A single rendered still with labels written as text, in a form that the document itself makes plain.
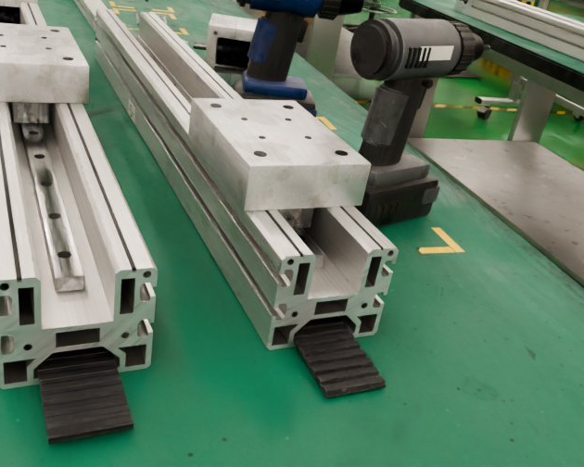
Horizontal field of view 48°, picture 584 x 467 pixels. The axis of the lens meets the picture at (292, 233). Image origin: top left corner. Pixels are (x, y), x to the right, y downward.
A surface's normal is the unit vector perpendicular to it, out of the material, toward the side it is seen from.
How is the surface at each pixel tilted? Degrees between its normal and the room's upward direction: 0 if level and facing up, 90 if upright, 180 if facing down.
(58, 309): 0
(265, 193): 90
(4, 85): 90
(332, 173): 90
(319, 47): 90
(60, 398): 0
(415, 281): 0
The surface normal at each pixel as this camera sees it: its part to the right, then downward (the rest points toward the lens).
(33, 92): 0.39, 0.49
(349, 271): -0.90, 0.06
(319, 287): 0.16, -0.87
